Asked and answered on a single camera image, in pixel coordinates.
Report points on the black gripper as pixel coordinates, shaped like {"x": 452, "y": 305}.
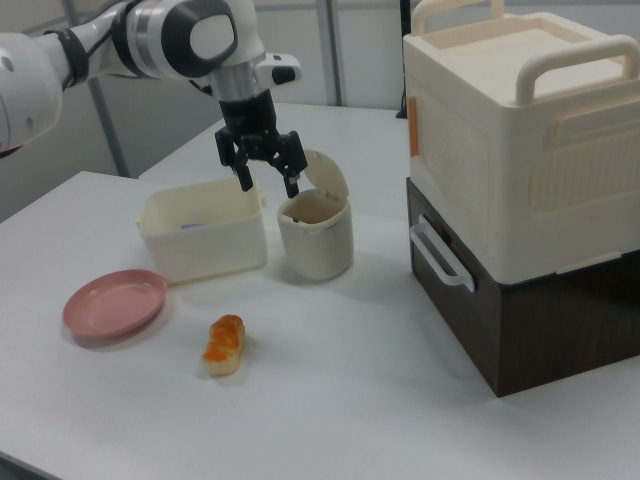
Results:
{"x": 250, "y": 125}

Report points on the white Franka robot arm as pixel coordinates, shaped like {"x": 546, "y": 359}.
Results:
{"x": 165, "y": 40}

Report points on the cream trash bin flip lid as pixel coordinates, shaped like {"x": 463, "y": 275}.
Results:
{"x": 325, "y": 172}

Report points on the cream mini trash bin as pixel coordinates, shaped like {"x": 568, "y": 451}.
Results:
{"x": 315, "y": 250}

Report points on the cream plastic storage box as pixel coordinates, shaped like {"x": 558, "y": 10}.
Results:
{"x": 205, "y": 250}

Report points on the black stand pole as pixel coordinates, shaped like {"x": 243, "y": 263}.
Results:
{"x": 404, "y": 60}

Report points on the toy bread with orange topping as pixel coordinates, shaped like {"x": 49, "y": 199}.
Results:
{"x": 224, "y": 345}

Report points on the cream toy microwave box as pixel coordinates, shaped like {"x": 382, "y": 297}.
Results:
{"x": 465, "y": 165}

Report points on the pink plastic plate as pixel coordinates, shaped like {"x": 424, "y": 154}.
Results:
{"x": 112, "y": 305}

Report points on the dark brown drawer cabinet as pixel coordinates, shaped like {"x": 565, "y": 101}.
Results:
{"x": 550, "y": 330}

